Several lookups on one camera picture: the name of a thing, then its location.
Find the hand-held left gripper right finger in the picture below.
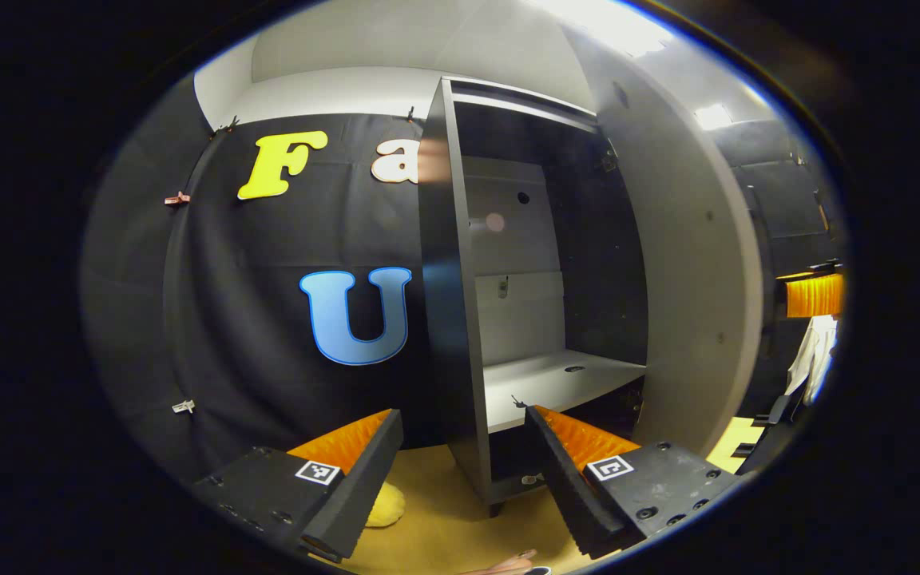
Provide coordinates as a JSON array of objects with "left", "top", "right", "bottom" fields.
[{"left": 524, "top": 404, "right": 752, "bottom": 560}]

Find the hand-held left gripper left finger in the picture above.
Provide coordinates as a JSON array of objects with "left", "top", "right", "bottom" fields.
[{"left": 192, "top": 409, "right": 405, "bottom": 562}]

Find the yellow coaster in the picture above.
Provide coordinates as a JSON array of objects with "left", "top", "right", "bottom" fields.
[{"left": 364, "top": 482, "right": 407, "bottom": 529}]

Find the grey cabinet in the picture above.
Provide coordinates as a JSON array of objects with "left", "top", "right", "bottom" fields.
[{"left": 416, "top": 76, "right": 652, "bottom": 520}]

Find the white cloth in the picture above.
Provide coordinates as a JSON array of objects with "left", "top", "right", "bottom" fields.
[{"left": 786, "top": 315, "right": 838, "bottom": 404}]

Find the black chair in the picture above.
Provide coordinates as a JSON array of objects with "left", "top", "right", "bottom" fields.
[{"left": 736, "top": 390, "right": 798, "bottom": 474}]

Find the small ceiling light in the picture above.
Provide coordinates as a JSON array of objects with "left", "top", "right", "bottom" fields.
[{"left": 693, "top": 102, "right": 734, "bottom": 131}]

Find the black backdrop cloth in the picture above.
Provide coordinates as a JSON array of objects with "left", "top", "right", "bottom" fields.
[{"left": 81, "top": 76, "right": 844, "bottom": 480}]

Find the long ceiling light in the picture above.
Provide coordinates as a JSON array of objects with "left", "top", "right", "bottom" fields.
[{"left": 524, "top": 0, "right": 676, "bottom": 57}]

